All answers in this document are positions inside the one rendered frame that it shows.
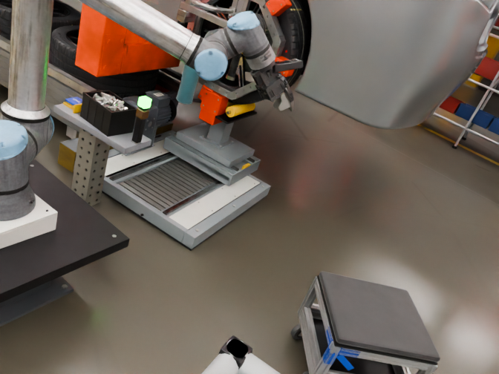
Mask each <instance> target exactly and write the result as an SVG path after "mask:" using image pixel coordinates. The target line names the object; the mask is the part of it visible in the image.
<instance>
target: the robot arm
mask: <svg viewBox="0 0 499 374"><path fill-rule="evenodd" d="M53 1H54V0H13V1H12V19H11V36H10V69H9V86H8V99H7V100H6V101H4V102H3V103H2V104H1V119H0V221H8V220H15V219H19V218H21V217H24V216H26V215H28V214H30V213H31V212H32V211H33V210H34V208H35V206H36V197H35V194H34V193H33V190H32V188H31V187H30V184H29V177H28V166H29V164H30V163H31V161H32V160H33V159H34V158H35V157H36V155H37V154H38V153H39V152H40V151H41V150H42V149H43V148H44V147H45V145H47V144H48V143H49V141H50V139H51V137H52V136H53V132H54V123H53V119H52V117H51V115H50V109H49V107H48V106H47V105H46V104H45V94H46V86H47V77H48V60H49V52H50V35H51V26H52V18H53ZM78 1H80V2H82V3H83V4H86V5H87V6H89V7H90V8H92V9H94V10H96V11H97V12H99V13H101V14H103V15H104V16H106V17H108V18H109V19H111V20H112V21H114V22H116V23H117V24H119V25H121V26H123V27H124V28H126V29H128V30H130V31H131V32H132V33H135V34H137V35H138V36H140V37H141V38H143V39H145V40H146V41H148V42H150V43H152V44H153V45H155V46H157V47H158V48H160V49H162V50H164V51H165V52H167V53H169V54H170V55H172V56H174V57H175V58H177V59H179V60H180V61H182V62H183V63H184V64H186V65H188V66H189V67H191V68H193V69H194V70H195V71H196V73H197V75H198V76H199V77H200V78H202V79H204V80H207V81H215V80H217V79H220V78H221V77H222V76H223V75H224V73H225V72H226V69H227V66H228V61H227V60H228V59H231V58H232V57H234V56H236V55H238V54H240V53H242V54H243V55H244V57H245V59H246V61H247V63H248V65H249V66H250V68H251V69H252V70H251V71H250V74H251V75H252V77H253V79H254V81H255V83H256V85H255V87H256V89H257V90H258V89H259V90H258V92H259V94H260V96H261V98H262V97H263V98H265V99H268V100H269V101H271V102H273V101H274V100H275V101H274V103H273V107H274V108H279V110H280V111H283V110H285V109H287V108H288V109H289V110H290V111H293V106H294V98H293V92H292V91H291V89H290V86H289V85H288V83H287V80H286V79H285V78H284V77H283V76H282V75H281V73H280V72H281V71H286V70H296V69H299V68H303V61H302V60H298V59H290V60H284V61H280V62H275V60H274V58H275V54H274V52H273V49H272V48H271V46H270V43H269V41H268V39H267V37H266V35H265V33H264V31H263V29H262V27H261V25H260V21H259V20H258V19H257V17H256V15H255V14H254V13H253V12H251V11H245V12H242V13H239V14H236V15H235V16H233V17H232V18H231V19H229V21H228V22H227V27H225V28H223V29H221V30H219V31H218V32H216V33H213V34H212V35H211V36H208V37H206V38H203V37H201V36H199V35H196V34H195V33H193V32H192V31H190V30H188V29H186V28H185V27H183V26H182V25H180V24H178V23H177V22H175V21H173V20H172V19H170V18H169V17H167V16H165V15H163V14H162V13H160V12H159V11H157V10H155V9H154V8H153V7H150V6H149V5H147V4H146V3H144V2H143V1H141V0H78Z"/></svg>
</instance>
